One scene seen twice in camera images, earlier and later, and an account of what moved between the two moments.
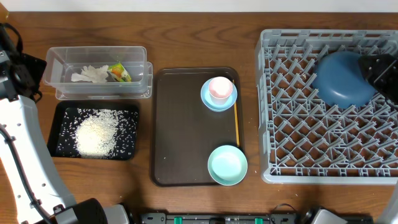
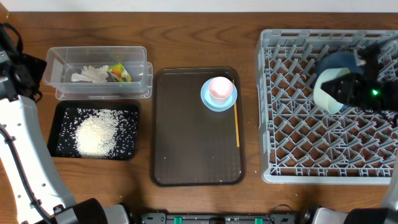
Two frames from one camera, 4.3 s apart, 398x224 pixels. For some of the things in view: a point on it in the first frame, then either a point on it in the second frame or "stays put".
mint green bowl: x=227 y=165 to x=323 y=98
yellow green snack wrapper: x=119 y=73 stays put
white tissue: x=91 y=74 stays put
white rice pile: x=95 y=134 stays put
